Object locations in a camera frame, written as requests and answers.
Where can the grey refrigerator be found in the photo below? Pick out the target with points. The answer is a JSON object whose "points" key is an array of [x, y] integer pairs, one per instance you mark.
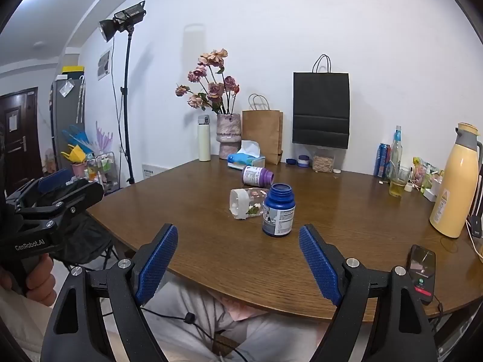
{"points": [[66, 109]]}

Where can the storage cart with household goods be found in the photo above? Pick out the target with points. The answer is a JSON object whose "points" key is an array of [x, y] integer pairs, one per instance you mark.
{"points": [[94, 166]]}

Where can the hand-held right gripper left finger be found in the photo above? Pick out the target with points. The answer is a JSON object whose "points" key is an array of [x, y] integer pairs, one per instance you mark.
{"points": [[158, 260]]}

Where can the glass bottle with blue cap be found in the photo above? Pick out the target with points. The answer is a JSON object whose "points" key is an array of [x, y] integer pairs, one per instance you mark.
{"points": [[396, 151]]}

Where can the yellow box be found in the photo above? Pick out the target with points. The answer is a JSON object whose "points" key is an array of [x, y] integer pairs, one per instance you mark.
{"points": [[73, 69]]}

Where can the person's left hand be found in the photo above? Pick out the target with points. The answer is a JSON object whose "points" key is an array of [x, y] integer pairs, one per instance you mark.
{"points": [[37, 282]]}

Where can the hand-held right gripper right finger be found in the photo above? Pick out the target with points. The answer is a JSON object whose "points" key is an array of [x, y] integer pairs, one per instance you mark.
{"points": [[319, 260]]}

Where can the black smartphone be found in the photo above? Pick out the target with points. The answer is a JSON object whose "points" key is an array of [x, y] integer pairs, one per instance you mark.
{"points": [[422, 271]]}

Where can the wall poster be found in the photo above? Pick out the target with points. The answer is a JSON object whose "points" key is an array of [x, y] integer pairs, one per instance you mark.
{"points": [[103, 64]]}

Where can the person's left forearm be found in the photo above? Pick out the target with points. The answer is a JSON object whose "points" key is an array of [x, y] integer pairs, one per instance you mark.
{"points": [[19, 328]]}

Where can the blue pill bottle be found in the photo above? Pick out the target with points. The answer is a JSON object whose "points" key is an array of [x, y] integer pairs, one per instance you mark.
{"points": [[278, 215]]}

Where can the glass of yellow drink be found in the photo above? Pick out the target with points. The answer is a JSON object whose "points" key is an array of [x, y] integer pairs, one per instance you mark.
{"points": [[397, 186]]}

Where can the clear cup with white lid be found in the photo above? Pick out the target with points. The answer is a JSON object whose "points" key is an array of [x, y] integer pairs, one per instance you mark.
{"points": [[245, 201]]}

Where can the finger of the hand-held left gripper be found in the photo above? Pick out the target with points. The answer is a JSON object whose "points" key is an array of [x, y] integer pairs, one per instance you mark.
{"points": [[56, 179], [83, 194]]}

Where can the studio light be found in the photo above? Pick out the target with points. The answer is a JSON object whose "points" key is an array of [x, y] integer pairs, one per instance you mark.
{"points": [[120, 20]]}

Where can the brown paper bag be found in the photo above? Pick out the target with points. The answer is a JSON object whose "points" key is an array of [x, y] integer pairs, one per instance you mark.
{"points": [[262, 132]]}

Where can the yellow thermos jug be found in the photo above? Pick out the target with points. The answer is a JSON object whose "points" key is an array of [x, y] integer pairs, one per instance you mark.
{"points": [[454, 181]]}

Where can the dark wooden door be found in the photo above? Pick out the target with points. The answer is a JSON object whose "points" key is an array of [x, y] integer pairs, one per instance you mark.
{"points": [[19, 139]]}

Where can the blue drink can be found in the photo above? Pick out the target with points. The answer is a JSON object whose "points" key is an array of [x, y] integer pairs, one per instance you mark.
{"points": [[381, 160]]}

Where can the white wall outlet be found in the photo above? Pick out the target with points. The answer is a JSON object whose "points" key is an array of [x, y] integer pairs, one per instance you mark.
{"points": [[148, 170]]}

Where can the person's light trousers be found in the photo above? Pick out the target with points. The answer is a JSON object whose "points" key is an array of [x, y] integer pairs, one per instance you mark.
{"points": [[256, 332]]}

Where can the dried pink flowers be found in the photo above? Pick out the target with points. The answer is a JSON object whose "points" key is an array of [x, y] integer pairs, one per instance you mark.
{"points": [[215, 90]]}

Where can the purple pill bottle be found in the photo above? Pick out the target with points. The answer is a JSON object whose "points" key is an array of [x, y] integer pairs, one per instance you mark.
{"points": [[254, 176]]}

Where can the black paper bag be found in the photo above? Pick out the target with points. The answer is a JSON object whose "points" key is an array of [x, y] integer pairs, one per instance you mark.
{"points": [[320, 109]]}

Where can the colourful snack packets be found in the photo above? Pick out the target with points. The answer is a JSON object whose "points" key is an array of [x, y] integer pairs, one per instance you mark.
{"points": [[424, 169]]}

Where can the white thermos bottle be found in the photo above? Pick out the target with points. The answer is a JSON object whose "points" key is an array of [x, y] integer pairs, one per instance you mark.
{"points": [[204, 139]]}

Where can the small white blue jar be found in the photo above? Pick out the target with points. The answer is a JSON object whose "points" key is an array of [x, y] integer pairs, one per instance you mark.
{"points": [[303, 161]]}

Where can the white charger box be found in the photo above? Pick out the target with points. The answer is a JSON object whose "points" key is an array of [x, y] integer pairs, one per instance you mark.
{"points": [[432, 192]]}

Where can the pink ceramic vase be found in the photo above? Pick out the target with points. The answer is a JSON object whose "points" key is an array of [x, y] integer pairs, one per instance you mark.
{"points": [[228, 132]]}

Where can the black chair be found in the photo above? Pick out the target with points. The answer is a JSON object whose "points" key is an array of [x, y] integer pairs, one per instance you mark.
{"points": [[90, 237]]}

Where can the black light stand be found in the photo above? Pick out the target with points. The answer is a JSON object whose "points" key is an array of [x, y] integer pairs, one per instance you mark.
{"points": [[126, 101]]}

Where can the clear snack container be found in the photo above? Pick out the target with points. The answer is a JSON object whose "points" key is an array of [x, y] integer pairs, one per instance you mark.
{"points": [[323, 164]]}

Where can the small white bottle cap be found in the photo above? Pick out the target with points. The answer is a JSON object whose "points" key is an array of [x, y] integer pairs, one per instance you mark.
{"points": [[409, 186]]}

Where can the tissue box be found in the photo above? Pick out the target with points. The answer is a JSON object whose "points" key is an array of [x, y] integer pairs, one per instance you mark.
{"points": [[245, 158]]}

